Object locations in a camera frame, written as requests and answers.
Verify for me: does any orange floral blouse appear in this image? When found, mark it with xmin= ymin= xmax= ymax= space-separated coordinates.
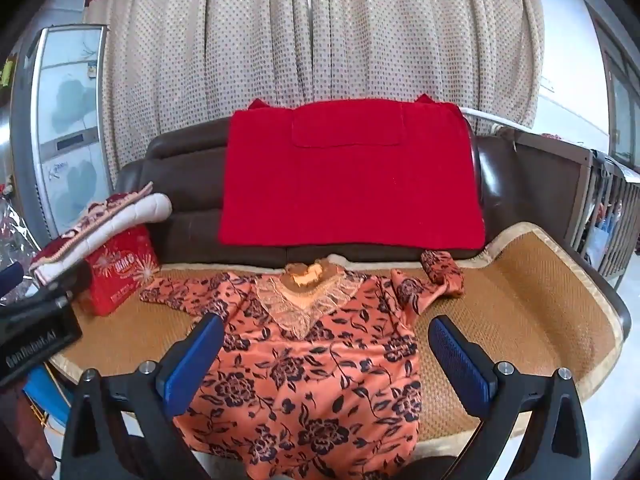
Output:
xmin=140 ymin=252 xmax=463 ymax=479

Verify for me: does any blue yellow plastic container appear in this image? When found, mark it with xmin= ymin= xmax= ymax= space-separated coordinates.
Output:
xmin=24 ymin=364 xmax=73 ymax=427

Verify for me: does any woven rattan seat mat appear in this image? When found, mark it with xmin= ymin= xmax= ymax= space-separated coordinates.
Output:
xmin=49 ymin=221 xmax=626 ymax=458

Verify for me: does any window frame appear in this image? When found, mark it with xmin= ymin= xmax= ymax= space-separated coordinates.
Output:
xmin=587 ymin=3 xmax=640 ymax=171

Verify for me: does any silver refrigerator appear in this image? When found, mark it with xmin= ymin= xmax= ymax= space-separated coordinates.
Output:
xmin=10 ymin=24 xmax=112 ymax=247

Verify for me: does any beige dotted curtain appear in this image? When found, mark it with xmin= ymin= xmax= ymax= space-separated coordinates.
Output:
xmin=84 ymin=0 xmax=544 ymax=174

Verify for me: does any dark brown leather sofa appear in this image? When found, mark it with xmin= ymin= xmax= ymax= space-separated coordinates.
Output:
xmin=116 ymin=119 xmax=631 ymax=333

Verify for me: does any red knitted blanket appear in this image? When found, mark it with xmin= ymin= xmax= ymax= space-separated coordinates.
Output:
xmin=219 ymin=96 xmax=485 ymax=250

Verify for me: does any maroon floral plush pad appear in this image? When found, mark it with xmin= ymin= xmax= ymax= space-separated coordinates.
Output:
xmin=29 ymin=182 xmax=153 ymax=271

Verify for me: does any red snack gift box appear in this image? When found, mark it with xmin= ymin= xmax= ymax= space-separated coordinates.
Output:
xmin=85 ymin=224 xmax=160 ymax=316

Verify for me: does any white quilted cushion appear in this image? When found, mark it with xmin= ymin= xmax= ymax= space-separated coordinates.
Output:
xmin=29 ymin=191 xmax=172 ymax=285

